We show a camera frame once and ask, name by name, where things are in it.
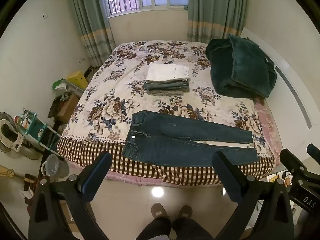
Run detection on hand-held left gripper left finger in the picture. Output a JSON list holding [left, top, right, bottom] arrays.
[[28, 151, 113, 240]]

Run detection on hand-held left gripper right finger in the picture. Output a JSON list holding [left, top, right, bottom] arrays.
[[212, 151, 295, 240]]

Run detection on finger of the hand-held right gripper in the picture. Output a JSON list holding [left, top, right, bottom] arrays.
[[307, 143, 320, 159], [279, 149, 310, 179]]

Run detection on dark blue jeans pants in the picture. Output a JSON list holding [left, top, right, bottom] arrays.
[[122, 110, 259, 167]]

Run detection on grey folded pants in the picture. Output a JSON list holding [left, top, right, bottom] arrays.
[[147, 89, 185, 97]]

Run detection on white folded pants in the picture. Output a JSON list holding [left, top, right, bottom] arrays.
[[146, 63, 190, 82]]

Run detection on grey trash bin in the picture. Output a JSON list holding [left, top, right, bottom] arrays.
[[40, 154, 70, 178]]

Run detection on person's right slipper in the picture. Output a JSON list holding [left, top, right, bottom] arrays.
[[177, 205, 193, 220]]

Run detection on person's slipper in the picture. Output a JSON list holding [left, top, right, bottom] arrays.
[[177, 205, 193, 220], [151, 203, 171, 222]]

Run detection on person's right leg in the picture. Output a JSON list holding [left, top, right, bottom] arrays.
[[172, 217, 213, 240]]

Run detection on person's leg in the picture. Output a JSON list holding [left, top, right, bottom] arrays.
[[172, 217, 213, 240], [136, 217, 173, 240]]

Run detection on white headboard with grey stripe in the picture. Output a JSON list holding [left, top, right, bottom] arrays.
[[239, 27, 316, 160]]

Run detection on person's left slipper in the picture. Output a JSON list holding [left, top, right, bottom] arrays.
[[151, 203, 171, 222]]

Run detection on brown cardboard box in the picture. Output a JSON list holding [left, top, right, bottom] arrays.
[[57, 94, 80, 124]]

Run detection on teal storage rack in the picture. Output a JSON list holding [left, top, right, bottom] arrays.
[[19, 112, 62, 155]]

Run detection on person's left leg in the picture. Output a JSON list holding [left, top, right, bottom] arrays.
[[136, 217, 173, 240]]

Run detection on green and white bag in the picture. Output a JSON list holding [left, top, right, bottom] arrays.
[[52, 79, 75, 98]]

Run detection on yellow box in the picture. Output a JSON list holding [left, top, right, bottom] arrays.
[[65, 70, 89, 90]]

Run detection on floor fan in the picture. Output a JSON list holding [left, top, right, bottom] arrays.
[[0, 112, 24, 153]]

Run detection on bed with floral sheet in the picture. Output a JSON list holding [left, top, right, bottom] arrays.
[[57, 40, 283, 188]]

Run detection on dark green plush blanket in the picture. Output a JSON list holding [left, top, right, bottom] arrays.
[[205, 34, 277, 98]]

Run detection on green striped curtain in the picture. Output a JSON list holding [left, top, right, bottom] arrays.
[[65, 0, 116, 68], [187, 0, 248, 45]]

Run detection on power strip with cables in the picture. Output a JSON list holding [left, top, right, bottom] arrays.
[[267, 171, 293, 187]]

